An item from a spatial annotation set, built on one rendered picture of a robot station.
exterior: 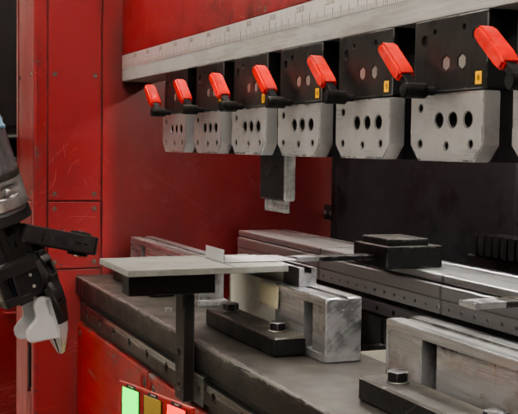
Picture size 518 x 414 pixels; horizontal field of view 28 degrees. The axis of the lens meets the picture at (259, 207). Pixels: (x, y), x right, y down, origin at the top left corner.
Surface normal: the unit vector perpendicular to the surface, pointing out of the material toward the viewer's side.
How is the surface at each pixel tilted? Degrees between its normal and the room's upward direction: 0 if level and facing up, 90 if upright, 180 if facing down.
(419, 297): 90
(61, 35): 90
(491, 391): 90
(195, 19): 90
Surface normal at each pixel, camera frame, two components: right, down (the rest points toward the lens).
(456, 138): -0.92, 0.01
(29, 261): 0.61, 0.05
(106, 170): 0.38, 0.06
